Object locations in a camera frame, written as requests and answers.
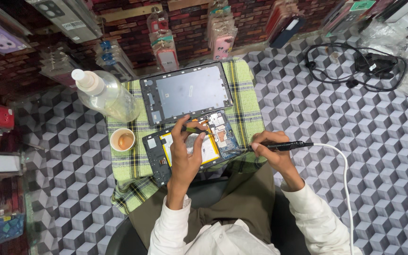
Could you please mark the black green tweezers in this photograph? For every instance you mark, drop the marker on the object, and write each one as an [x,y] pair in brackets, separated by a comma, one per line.
[196,130]

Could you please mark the hanging bunch of red cases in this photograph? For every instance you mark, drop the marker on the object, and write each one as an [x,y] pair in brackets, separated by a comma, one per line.
[165,53]

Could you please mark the wooden wall rail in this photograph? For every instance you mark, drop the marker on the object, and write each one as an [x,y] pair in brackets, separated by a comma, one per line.
[129,13]

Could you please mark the grey tablet back cover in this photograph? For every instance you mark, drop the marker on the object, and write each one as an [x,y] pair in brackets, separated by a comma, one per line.
[189,92]

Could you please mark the clear plastic liquid bottle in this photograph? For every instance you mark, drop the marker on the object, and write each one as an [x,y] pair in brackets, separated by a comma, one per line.
[112,97]

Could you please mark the person's right hand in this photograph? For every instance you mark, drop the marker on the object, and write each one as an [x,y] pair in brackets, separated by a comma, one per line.
[276,154]

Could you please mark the black soldering iron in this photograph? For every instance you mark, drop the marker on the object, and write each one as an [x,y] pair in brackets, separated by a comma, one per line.
[296,145]

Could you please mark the person's olive trousers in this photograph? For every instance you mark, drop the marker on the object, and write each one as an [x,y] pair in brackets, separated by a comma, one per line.
[246,198]

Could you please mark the clear plastic bag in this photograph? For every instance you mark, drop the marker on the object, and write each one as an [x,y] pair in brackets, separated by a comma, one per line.
[395,32]

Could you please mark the green plaid cloth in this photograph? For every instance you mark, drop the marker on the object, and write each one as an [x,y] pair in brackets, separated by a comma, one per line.
[248,113]

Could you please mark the hanging bunch of clear cases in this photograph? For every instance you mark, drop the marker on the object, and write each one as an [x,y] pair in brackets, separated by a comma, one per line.
[58,65]
[113,58]

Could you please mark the person's left hand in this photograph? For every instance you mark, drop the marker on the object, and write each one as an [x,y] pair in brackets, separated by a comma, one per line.
[182,159]

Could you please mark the hanging bunch of dark cases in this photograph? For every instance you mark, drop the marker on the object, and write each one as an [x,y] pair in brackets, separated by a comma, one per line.
[285,24]

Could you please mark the hanging bunch of packaged cases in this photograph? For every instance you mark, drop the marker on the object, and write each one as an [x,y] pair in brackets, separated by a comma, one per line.
[349,14]

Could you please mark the packaged clear phone case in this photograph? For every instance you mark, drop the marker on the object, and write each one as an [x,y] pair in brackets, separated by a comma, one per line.
[66,19]

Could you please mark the white paper cup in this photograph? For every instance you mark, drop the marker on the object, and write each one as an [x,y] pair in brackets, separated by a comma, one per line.
[122,140]

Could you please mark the blue patterned phone case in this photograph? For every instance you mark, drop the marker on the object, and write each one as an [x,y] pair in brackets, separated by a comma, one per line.
[0,228]

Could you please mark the hanging bunch of pink cases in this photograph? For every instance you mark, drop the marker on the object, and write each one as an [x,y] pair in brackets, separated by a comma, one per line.
[222,39]

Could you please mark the opened tablet with yellow battery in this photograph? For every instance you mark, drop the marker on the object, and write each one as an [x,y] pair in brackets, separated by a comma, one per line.
[154,155]

